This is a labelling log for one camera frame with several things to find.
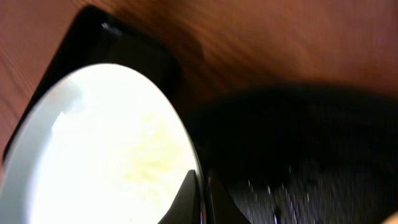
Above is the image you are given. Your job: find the yellow plate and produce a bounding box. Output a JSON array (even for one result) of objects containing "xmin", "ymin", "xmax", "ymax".
[{"xmin": 381, "ymin": 212, "xmax": 398, "ymax": 224}]

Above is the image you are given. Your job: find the black round tray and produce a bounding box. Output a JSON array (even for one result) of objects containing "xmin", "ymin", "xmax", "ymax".
[{"xmin": 186, "ymin": 83, "xmax": 398, "ymax": 224}]

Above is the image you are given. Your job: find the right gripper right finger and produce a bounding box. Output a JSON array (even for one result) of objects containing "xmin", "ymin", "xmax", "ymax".
[{"xmin": 206, "ymin": 170, "xmax": 250, "ymax": 224}]

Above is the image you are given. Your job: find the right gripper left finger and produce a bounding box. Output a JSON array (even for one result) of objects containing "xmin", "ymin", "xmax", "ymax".
[{"xmin": 159, "ymin": 170, "xmax": 201, "ymax": 224}]

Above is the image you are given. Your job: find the black rectangular tray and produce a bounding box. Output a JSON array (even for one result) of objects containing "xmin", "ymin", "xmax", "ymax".
[{"xmin": 3, "ymin": 5, "xmax": 183, "ymax": 158}]

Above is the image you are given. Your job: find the mint plate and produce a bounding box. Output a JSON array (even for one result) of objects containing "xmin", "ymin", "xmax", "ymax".
[{"xmin": 1, "ymin": 63, "xmax": 201, "ymax": 223}]

